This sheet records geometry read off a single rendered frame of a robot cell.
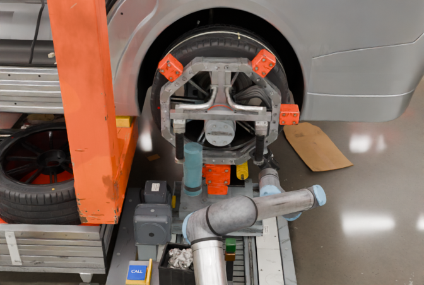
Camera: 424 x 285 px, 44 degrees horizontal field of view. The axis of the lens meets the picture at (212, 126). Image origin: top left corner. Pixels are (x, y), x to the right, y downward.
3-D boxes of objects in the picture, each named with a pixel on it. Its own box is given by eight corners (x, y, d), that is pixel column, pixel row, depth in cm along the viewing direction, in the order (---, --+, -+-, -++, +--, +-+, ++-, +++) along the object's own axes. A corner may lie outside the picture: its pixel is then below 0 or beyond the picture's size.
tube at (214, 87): (217, 91, 234) (219, 70, 228) (217, 114, 218) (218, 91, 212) (178, 90, 234) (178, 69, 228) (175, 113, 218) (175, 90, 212)
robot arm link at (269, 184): (270, 212, 232) (255, 198, 228) (268, 193, 242) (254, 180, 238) (287, 201, 228) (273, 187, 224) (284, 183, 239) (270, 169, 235)
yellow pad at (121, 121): (134, 113, 274) (134, 105, 271) (130, 127, 262) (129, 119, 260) (108, 113, 274) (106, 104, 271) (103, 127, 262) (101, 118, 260)
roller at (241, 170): (245, 149, 284) (246, 139, 281) (248, 183, 259) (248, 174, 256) (235, 148, 284) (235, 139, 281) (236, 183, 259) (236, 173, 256)
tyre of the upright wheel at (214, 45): (313, 81, 265) (216, -6, 242) (320, 104, 246) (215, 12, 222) (223, 158, 292) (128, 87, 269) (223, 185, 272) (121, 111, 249)
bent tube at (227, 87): (262, 93, 234) (264, 71, 228) (265, 115, 218) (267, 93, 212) (223, 91, 234) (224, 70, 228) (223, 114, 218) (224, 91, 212)
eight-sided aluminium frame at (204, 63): (273, 158, 260) (283, 58, 231) (274, 166, 255) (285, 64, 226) (163, 155, 261) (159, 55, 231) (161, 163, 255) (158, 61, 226)
